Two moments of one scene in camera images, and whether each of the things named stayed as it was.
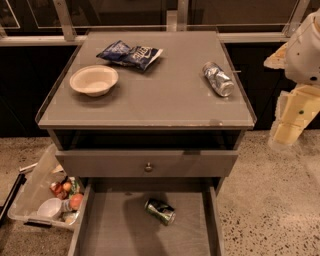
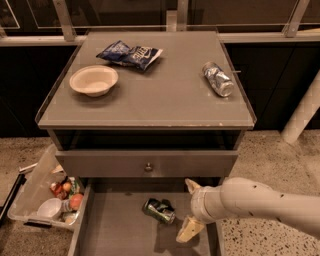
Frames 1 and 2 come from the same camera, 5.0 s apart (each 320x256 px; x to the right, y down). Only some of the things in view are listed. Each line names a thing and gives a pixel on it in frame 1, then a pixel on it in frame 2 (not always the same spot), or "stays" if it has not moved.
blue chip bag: x=138 y=57 stays
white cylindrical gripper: x=305 y=55 to x=197 y=203
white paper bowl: x=94 y=80 stays
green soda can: x=160 y=210 stays
